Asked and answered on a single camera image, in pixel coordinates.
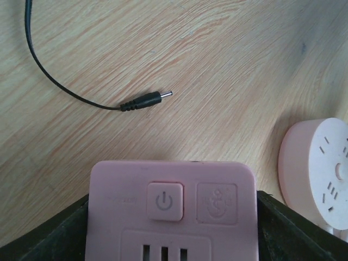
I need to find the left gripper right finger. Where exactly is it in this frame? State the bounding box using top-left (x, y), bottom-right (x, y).
top-left (257, 190), bottom-right (347, 260)

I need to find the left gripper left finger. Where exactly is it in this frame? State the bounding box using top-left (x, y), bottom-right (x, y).
top-left (1, 195), bottom-right (89, 260)

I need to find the pink round socket base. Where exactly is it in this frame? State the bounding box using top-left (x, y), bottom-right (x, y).
top-left (277, 117), bottom-right (347, 241)

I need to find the pink cube socket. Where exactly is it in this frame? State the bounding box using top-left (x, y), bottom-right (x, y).
top-left (85, 161), bottom-right (259, 260)

